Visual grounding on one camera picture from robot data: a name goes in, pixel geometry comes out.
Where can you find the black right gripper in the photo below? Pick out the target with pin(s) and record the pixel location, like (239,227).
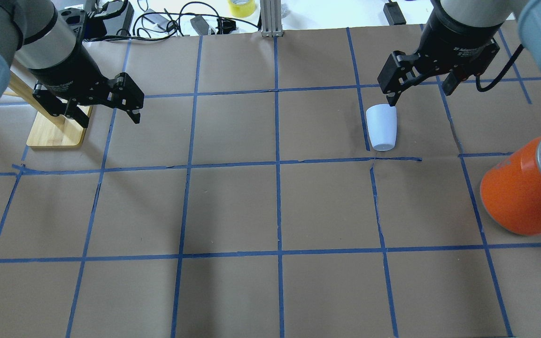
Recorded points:
(453,40)

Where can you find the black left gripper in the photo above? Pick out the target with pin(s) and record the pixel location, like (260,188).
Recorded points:
(67,67)

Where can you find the light blue plastic cup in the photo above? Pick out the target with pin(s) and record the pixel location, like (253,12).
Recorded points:
(382,126)

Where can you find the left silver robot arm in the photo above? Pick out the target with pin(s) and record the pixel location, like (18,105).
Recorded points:
(48,42)

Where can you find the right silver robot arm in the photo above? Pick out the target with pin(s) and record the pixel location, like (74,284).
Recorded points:
(483,13)

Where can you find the wooden cup rack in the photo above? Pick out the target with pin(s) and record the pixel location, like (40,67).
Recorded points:
(47,131)

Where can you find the black power adapter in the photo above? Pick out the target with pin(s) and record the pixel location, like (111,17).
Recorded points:
(393,13)

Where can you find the large black power brick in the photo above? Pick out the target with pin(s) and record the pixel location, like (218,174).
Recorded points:
(94,21)

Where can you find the large orange can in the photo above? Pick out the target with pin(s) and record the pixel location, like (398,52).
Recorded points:
(511,191)

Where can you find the yellow tape roll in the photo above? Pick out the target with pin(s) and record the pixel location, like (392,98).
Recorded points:
(241,8)

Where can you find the aluminium frame post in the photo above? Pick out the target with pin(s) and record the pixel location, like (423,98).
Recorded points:
(271,18)

